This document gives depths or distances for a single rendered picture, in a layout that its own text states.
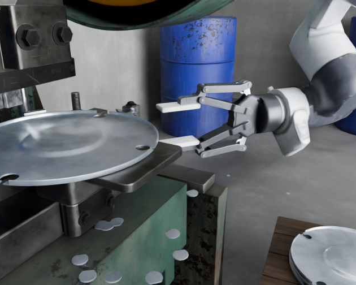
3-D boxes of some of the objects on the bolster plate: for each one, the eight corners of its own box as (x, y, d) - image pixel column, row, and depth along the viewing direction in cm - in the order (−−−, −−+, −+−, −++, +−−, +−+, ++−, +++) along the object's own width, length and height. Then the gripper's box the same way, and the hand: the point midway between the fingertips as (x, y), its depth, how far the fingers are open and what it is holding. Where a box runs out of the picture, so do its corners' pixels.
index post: (143, 146, 72) (141, 100, 69) (134, 151, 70) (132, 104, 66) (131, 144, 73) (129, 99, 70) (122, 149, 71) (120, 102, 67)
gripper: (256, 150, 76) (152, 168, 67) (264, 59, 69) (150, 67, 60) (278, 163, 69) (167, 186, 61) (290, 65, 62) (167, 75, 53)
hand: (175, 125), depth 61 cm, fingers open, 6 cm apart
